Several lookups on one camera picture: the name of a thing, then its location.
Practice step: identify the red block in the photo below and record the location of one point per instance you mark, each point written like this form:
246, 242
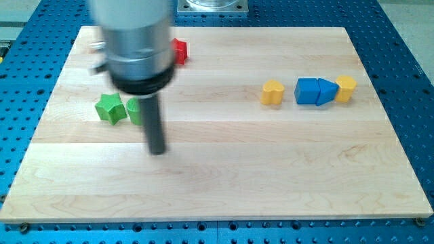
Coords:
181, 51

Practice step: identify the yellow hexagon block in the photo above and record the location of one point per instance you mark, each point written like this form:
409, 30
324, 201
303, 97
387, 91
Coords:
346, 87

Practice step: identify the blue triangle block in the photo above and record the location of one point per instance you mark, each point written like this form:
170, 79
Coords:
327, 93

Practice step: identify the green cylinder block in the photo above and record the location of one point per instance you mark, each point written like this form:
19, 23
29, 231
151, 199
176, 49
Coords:
133, 110

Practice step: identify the yellow heart block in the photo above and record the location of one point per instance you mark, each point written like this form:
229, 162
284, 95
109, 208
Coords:
272, 93

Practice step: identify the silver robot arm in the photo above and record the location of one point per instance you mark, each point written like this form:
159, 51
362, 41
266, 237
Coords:
138, 52

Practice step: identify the green star block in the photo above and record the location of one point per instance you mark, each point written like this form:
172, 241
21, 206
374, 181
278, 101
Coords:
110, 108

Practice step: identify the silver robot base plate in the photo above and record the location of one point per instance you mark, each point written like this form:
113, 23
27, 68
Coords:
212, 6

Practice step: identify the blue cube block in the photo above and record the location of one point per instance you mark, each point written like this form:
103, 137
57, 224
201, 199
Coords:
307, 91

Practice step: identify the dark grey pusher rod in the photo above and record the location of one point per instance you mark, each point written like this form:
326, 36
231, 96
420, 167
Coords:
151, 120

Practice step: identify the wooden board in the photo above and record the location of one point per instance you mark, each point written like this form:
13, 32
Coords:
229, 157

